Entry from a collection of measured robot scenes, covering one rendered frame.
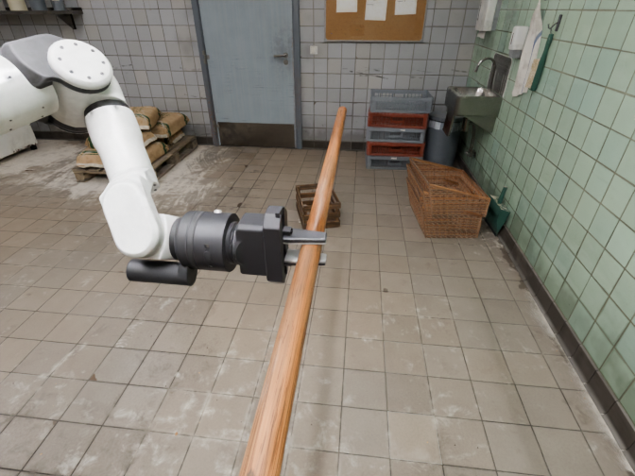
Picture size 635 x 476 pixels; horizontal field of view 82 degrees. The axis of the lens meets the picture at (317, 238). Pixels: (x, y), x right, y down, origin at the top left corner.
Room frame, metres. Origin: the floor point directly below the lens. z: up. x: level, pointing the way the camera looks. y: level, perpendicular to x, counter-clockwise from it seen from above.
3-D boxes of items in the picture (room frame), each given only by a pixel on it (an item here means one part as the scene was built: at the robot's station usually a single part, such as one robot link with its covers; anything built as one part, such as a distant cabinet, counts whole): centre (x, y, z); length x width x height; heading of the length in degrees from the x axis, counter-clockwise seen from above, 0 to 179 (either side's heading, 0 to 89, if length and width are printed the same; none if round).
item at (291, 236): (0.44, 0.02, 1.22); 0.06 x 0.03 x 0.02; 83
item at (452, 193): (2.60, -1.00, 0.32); 0.56 x 0.49 x 0.28; 2
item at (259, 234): (0.45, 0.11, 1.20); 0.12 x 0.10 x 0.13; 83
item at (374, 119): (3.92, -0.84, 0.53); 0.60 x 0.40 x 0.16; 80
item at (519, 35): (2.96, -1.44, 1.28); 0.09 x 0.09 x 0.20; 84
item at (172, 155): (3.96, 1.98, 0.07); 1.20 x 0.80 x 0.14; 174
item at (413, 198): (2.62, -0.99, 0.14); 0.56 x 0.49 x 0.28; 0
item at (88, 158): (3.68, 2.19, 0.22); 0.62 x 0.36 x 0.15; 179
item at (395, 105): (3.92, -0.85, 0.68); 0.60 x 0.40 x 0.16; 84
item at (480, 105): (3.34, -1.35, 0.71); 0.47 x 0.36 x 0.91; 174
